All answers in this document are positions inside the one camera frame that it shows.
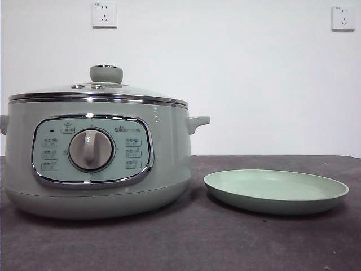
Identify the glass lid with green knob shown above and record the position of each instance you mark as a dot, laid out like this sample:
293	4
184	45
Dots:
106	74

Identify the pale green electric steamer pot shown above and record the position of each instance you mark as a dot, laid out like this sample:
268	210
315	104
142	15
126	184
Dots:
169	141

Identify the pale green round plate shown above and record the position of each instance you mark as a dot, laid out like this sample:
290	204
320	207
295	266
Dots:
276	207

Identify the white wall socket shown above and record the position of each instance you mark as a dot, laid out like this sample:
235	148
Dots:
104	15
343	18

